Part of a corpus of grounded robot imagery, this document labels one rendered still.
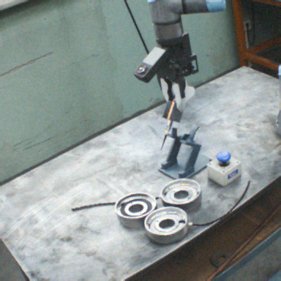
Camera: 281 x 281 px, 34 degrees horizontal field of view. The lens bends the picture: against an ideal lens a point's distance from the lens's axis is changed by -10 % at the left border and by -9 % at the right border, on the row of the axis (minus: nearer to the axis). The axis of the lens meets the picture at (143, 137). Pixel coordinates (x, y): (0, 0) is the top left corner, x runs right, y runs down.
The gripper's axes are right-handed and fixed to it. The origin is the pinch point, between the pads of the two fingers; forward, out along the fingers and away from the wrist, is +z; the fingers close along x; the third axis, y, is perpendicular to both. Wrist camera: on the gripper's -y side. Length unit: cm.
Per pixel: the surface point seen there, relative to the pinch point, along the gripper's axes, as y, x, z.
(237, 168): 6.2, -16.0, 16.4
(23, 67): 16, 149, 27
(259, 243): 10, -22, 46
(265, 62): 172, 104, 73
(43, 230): -43.7, 7.7, 19.6
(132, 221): -25.8, -10.0, 16.7
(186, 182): -6.4, -8.9, 16.6
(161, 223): -21.0, -15.3, 17.6
